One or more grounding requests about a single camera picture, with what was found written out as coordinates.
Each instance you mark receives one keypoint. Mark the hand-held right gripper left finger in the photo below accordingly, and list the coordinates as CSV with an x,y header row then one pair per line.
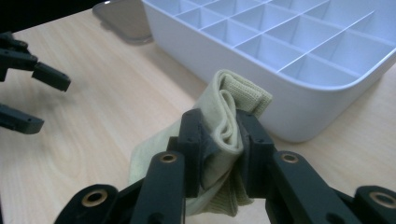
x,y
191,146

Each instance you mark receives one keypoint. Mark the brown translucent plastic lid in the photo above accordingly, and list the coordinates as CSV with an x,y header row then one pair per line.
x,y
127,18

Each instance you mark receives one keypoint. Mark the pale green ankle sock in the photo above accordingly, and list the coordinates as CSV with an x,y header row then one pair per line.
x,y
222,102

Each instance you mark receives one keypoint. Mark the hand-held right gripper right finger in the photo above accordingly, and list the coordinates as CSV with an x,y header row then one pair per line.
x,y
257,149

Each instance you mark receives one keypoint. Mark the white divided storage box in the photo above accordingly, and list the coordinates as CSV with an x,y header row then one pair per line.
x,y
280,77

